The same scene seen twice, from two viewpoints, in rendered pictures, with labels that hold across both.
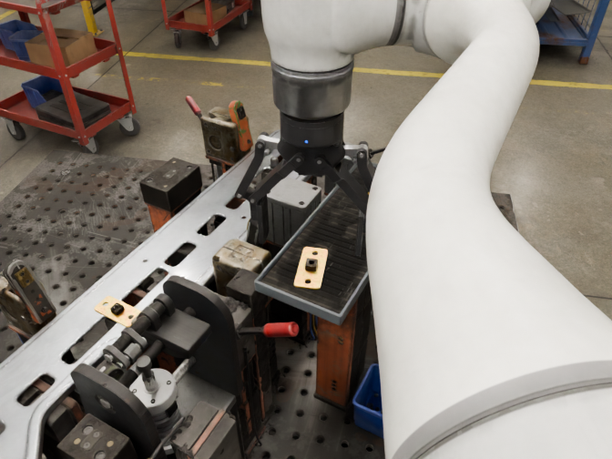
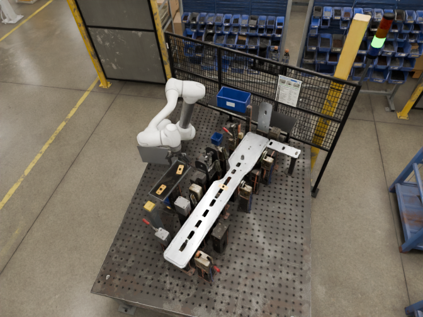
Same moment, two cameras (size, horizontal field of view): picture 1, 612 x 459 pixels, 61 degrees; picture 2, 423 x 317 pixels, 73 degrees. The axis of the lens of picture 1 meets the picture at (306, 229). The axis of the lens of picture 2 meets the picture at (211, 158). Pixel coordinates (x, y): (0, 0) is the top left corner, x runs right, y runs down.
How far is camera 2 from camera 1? 228 cm
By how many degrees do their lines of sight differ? 88
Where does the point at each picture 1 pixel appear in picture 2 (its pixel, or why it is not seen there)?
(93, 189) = (272, 301)
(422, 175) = (172, 100)
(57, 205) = (283, 289)
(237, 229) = (198, 211)
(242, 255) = (194, 187)
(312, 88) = not seen: hidden behind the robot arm
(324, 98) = not seen: hidden behind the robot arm
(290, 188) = (182, 202)
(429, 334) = (175, 93)
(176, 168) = (218, 232)
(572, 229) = not seen: outside the picture
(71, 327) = (231, 183)
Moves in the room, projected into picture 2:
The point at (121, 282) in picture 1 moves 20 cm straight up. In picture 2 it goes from (225, 194) to (224, 180)
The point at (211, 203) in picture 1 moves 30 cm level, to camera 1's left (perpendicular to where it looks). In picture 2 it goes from (206, 221) to (246, 222)
